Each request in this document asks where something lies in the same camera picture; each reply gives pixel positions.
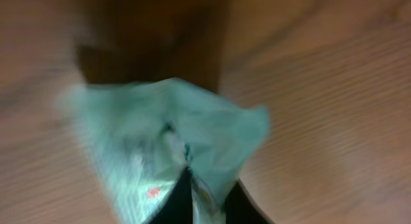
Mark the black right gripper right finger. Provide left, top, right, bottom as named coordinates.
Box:
left=224, top=180, right=273, bottom=224

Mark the light green tissue packet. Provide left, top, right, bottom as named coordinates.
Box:
left=59, top=79, right=270, bottom=224

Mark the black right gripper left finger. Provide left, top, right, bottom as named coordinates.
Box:
left=149, top=168, right=193, bottom=224

